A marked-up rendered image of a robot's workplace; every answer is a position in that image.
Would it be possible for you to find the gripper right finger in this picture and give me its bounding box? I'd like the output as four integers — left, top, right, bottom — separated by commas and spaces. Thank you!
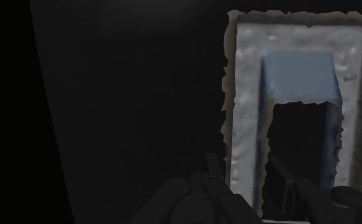
268, 156, 362, 224

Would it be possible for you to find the white framed window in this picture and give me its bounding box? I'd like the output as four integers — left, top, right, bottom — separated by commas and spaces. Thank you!
220, 9, 362, 218

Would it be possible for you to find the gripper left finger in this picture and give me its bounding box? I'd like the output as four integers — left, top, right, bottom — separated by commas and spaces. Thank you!
127, 153, 264, 224

